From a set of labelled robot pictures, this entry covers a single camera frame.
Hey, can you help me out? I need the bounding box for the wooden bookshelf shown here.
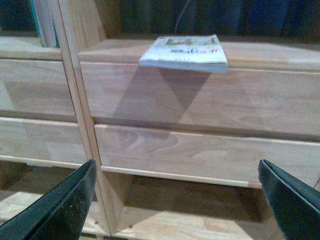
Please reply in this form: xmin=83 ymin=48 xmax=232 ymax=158
xmin=0 ymin=0 xmax=320 ymax=240

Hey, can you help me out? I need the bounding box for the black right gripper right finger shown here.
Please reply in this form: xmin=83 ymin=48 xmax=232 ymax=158
xmin=258 ymin=159 xmax=320 ymax=240

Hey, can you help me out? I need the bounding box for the white paperback book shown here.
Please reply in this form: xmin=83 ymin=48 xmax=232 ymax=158
xmin=139 ymin=34 xmax=228 ymax=74

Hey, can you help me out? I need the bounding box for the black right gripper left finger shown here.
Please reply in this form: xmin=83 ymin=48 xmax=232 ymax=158
xmin=0 ymin=159 xmax=97 ymax=240

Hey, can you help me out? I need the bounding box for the grey hanging cable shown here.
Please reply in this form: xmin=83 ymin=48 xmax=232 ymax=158
xmin=174 ymin=0 xmax=190 ymax=35

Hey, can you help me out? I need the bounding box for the teal hardcover book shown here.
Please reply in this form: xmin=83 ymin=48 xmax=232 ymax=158
xmin=30 ymin=0 xmax=60 ymax=48

